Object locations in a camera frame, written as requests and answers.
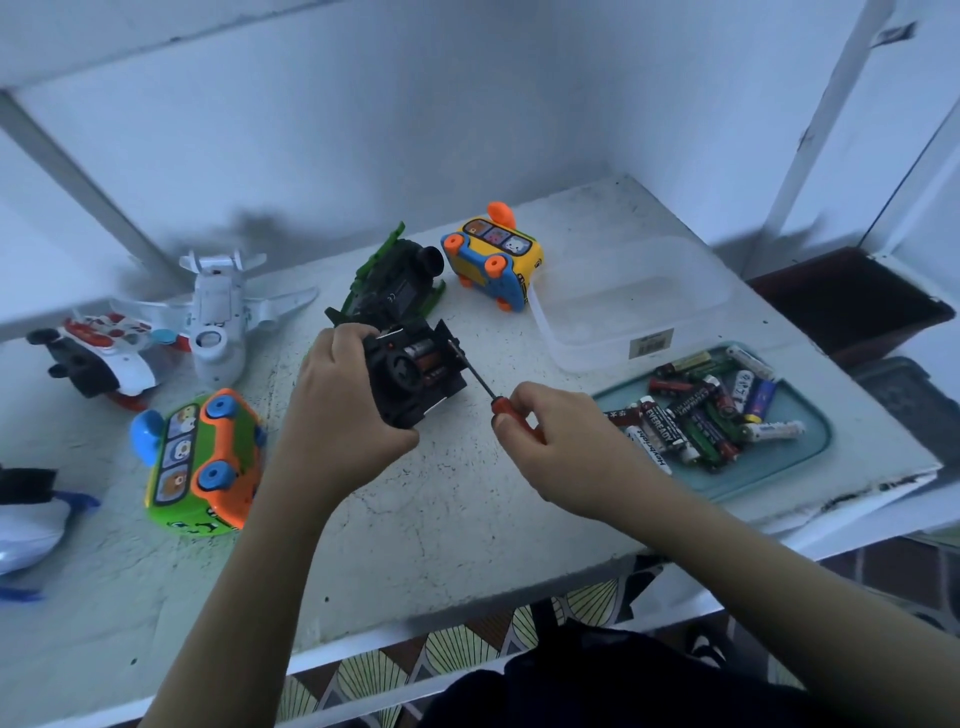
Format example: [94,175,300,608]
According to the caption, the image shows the pile of batteries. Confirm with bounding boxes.
[606,346,809,471]

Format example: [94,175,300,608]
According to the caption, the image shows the clear plastic container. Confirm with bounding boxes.
[528,235,741,378]

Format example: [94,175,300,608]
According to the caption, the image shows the yellow orange toy car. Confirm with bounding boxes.
[439,202,546,315]

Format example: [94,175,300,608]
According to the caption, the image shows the person's right hand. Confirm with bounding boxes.
[490,381,665,522]

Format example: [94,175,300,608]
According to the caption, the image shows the person's dark trousers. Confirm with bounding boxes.
[420,619,849,728]

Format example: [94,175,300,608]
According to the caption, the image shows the person's left hand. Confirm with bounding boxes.
[274,322,426,507]

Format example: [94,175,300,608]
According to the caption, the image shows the white blue toy vehicle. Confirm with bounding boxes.
[0,465,104,603]

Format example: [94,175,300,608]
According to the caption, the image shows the red screwdriver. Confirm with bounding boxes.
[445,342,528,420]

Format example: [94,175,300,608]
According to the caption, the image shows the dark brown storage box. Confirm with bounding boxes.
[745,247,957,371]

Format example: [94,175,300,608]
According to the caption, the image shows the green orange toy car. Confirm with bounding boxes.
[129,388,269,536]

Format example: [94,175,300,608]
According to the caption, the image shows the white toy airplane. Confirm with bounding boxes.
[112,249,321,389]

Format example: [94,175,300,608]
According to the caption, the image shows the black white toy car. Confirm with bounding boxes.
[360,316,471,431]

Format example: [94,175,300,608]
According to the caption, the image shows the person's left forearm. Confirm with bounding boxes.
[138,480,332,728]

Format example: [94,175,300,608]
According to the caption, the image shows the teal container lid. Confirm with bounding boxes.
[591,342,833,506]

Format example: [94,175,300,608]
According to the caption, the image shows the red white toy vehicle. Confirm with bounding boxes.
[25,310,192,411]

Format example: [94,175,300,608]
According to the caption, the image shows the person's right forearm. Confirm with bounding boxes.
[622,457,960,728]

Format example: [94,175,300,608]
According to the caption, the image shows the dark green toy helicopter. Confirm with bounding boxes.
[325,223,450,333]

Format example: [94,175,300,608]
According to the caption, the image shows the grey storage box lid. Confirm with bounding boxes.
[855,357,960,485]

